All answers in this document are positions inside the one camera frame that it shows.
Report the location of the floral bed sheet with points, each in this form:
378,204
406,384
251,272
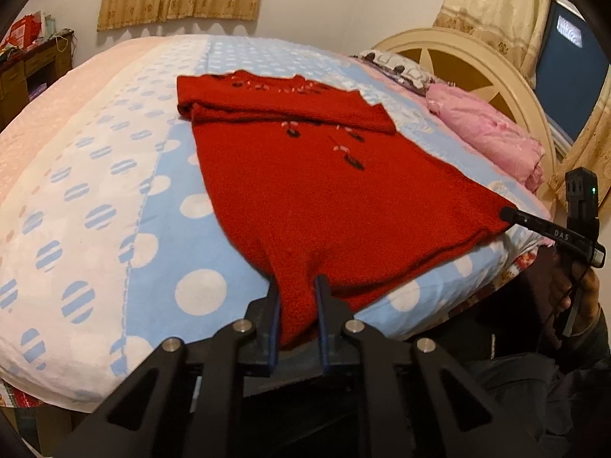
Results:
19,398

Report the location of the grey patterned pillow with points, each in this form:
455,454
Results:
396,69

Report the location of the cream round headboard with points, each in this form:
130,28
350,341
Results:
482,62

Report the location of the blue pink dotted blanket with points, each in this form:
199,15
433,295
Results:
95,176

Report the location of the red gift bag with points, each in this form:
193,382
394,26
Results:
26,31

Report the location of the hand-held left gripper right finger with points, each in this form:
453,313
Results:
324,334

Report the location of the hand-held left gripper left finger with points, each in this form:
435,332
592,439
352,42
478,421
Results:
273,334

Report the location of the teal box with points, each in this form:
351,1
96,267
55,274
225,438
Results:
50,26

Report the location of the pink folded quilt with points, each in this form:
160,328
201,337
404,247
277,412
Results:
487,133

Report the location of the red embroidered knit sweater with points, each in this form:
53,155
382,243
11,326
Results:
334,200

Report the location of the dark wooden desk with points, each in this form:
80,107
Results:
28,71

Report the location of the dark window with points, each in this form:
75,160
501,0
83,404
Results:
568,71

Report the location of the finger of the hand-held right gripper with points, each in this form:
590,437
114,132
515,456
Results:
549,233

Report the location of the person's dark clothing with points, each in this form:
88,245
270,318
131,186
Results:
549,415

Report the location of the person's right forearm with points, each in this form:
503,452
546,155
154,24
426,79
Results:
589,343

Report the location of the person's right hand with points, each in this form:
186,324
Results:
589,296

